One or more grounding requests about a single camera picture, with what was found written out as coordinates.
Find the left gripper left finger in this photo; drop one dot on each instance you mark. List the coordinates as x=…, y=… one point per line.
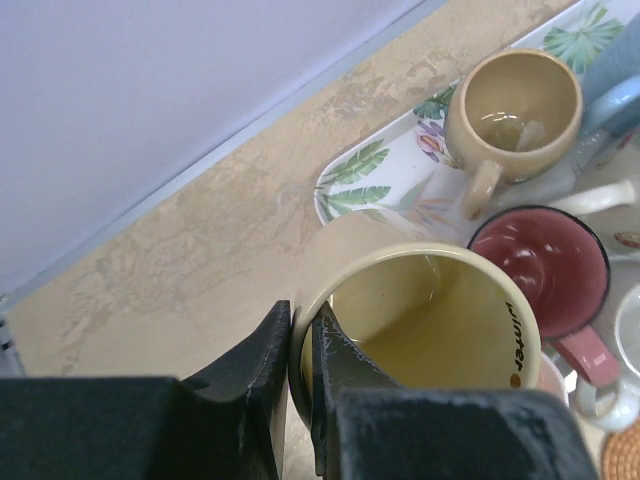
x=226, y=421

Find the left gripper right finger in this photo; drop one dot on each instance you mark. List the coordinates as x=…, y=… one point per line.
x=365, y=426

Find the yellow mug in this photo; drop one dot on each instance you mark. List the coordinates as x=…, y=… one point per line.
x=427, y=312

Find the woven rattan coaster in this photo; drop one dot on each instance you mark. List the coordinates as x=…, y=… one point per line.
x=620, y=456

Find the tan wooden cup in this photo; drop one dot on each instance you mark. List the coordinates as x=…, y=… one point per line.
x=513, y=117

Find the light blue cup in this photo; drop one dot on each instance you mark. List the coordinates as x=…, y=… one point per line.
x=610, y=86

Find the white beige mug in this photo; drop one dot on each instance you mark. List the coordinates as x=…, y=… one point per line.
x=613, y=405

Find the red pink mug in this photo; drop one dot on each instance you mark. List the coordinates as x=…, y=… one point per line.
x=562, y=268

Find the green floral mug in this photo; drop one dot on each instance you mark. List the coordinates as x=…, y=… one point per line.
x=612, y=213

